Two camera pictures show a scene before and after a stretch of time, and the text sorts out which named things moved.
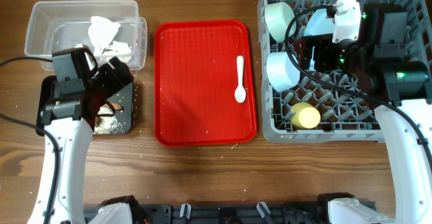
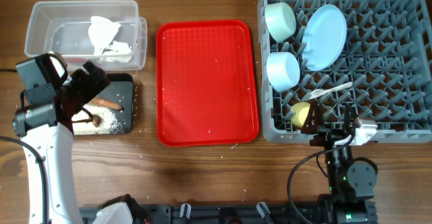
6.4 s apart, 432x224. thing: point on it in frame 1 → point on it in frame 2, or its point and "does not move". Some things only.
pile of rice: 108,124 does not move
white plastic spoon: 239,93 → 321,92
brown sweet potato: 115,105 does not move
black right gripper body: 329,57 → 328,137
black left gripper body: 106,81 → 81,89
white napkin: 101,31 does not move
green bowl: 277,15 does not move
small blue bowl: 282,72 does not move
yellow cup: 306,116 does not move
